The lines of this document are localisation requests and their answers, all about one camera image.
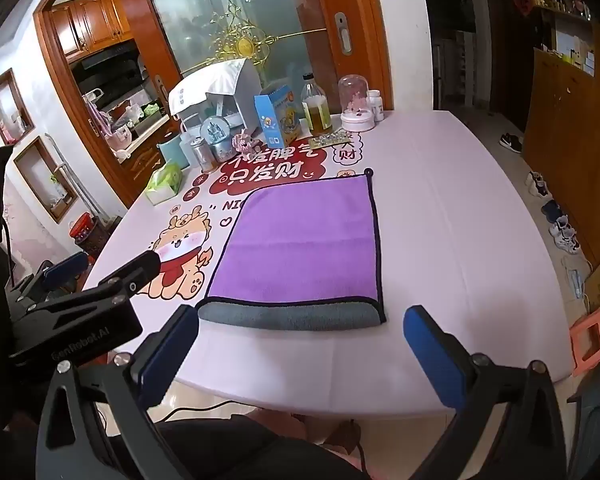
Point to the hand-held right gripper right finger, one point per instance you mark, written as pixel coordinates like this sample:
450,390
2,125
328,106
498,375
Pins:
432,355

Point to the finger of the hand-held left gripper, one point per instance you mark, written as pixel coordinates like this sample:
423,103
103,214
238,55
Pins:
66,267
130,275

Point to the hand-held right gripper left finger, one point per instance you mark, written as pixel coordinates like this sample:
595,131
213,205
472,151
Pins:
169,355

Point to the purple towel with grey underside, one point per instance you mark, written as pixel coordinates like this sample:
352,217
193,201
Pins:
300,240

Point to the red basket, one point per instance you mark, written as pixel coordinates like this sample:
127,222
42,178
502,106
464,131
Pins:
82,225

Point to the green tissue pack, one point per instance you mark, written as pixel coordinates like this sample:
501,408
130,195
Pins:
164,182

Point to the pink printed tablecloth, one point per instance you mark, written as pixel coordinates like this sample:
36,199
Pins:
455,240

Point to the teal cup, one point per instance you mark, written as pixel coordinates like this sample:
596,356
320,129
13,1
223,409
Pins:
172,152

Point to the person's black clothing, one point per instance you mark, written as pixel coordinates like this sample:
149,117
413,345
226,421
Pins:
260,452

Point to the small glass jar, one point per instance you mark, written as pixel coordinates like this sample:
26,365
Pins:
202,155

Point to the translucent plastic container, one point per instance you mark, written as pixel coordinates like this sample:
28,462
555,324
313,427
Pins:
189,140

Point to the snow globe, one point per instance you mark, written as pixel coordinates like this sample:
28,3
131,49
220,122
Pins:
215,135

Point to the pink plastic stool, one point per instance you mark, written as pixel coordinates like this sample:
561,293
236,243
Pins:
597,340

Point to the pink flower ornament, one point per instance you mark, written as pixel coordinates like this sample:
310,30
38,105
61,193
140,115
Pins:
245,142

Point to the white sneaker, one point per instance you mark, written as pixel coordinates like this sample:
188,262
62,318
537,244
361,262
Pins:
565,235

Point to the blue shoe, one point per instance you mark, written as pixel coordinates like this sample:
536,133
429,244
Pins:
551,209

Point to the white shoe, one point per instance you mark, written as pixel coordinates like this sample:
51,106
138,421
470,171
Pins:
537,184

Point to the black range hood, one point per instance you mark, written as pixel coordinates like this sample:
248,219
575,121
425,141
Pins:
110,67

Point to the rack under white cloth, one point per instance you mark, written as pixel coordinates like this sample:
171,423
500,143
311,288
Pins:
215,85

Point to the blue cardboard carton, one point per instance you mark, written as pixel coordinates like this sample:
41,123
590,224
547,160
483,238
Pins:
275,117

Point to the black sneaker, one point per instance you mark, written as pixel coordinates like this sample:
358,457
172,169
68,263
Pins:
511,143

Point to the pill blister pack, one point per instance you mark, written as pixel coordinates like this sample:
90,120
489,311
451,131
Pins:
332,139

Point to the wooden kitchen cabinets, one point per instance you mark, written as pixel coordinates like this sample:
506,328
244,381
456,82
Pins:
90,22

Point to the glass oil bottle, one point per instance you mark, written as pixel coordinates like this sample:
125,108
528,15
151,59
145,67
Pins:
316,110

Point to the white pill bottle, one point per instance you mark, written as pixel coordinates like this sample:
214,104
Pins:
376,105

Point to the glass dome on white base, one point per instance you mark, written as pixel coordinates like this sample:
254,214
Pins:
356,105

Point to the wooden cabinet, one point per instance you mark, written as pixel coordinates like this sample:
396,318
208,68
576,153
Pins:
570,125

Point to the wooden door with frosted glass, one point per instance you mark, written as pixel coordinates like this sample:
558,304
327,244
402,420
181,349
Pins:
230,15

